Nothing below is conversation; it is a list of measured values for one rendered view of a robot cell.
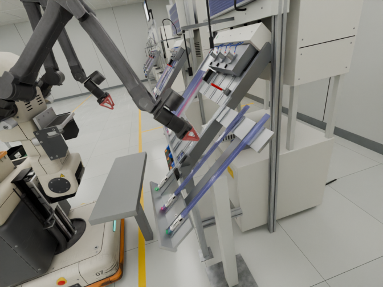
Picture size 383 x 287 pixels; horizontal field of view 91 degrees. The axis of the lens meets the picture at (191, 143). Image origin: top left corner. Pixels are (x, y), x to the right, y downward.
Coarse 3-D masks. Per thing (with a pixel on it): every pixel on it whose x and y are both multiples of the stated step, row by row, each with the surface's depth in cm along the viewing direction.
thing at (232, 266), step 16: (224, 176) 73; (224, 192) 76; (224, 208) 80; (224, 224) 84; (224, 240) 89; (224, 256) 95; (240, 256) 123; (208, 272) 118; (224, 272) 116; (240, 272) 115
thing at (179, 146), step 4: (184, 116) 127; (188, 120) 118; (172, 132) 133; (192, 132) 106; (196, 132) 101; (172, 136) 129; (176, 136) 122; (172, 140) 125; (176, 140) 120; (180, 140) 114; (172, 144) 123; (176, 144) 115; (180, 144) 112; (184, 144) 107; (188, 144) 103; (176, 148) 113; (180, 148) 109; (184, 148) 105; (176, 152) 112; (180, 152) 105
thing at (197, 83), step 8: (200, 72) 137; (192, 80) 144; (200, 80) 130; (192, 88) 136; (200, 88) 125; (184, 96) 143; (192, 96) 128; (184, 104) 135; (176, 112) 142; (184, 112) 129; (168, 128) 141
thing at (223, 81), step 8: (216, 48) 135; (208, 64) 134; (216, 80) 110; (224, 80) 101; (232, 80) 94; (208, 88) 114; (216, 88) 105; (224, 88) 97; (232, 88) 90; (208, 96) 109; (216, 96) 101; (224, 96) 93
